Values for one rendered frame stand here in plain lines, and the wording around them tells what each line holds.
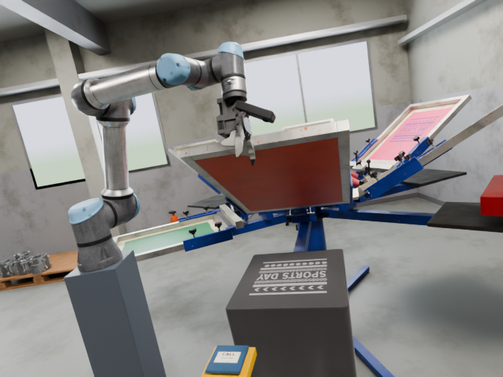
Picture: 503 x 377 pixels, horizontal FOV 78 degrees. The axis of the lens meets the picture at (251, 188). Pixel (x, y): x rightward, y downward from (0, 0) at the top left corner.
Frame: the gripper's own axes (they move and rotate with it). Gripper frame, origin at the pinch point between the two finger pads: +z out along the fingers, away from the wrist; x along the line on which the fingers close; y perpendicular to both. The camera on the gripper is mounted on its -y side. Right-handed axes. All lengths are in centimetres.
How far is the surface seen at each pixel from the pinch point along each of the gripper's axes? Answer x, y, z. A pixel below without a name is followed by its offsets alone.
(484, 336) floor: -161, -104, 107
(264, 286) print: -42, 10, 44
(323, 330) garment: -30, -13, 57
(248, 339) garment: -31, 15, 60
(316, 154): -27.5, -17.6, -4.6
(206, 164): -22.6, 22.8, -6.0
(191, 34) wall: -328, 161, -277
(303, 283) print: -43, -6, 43
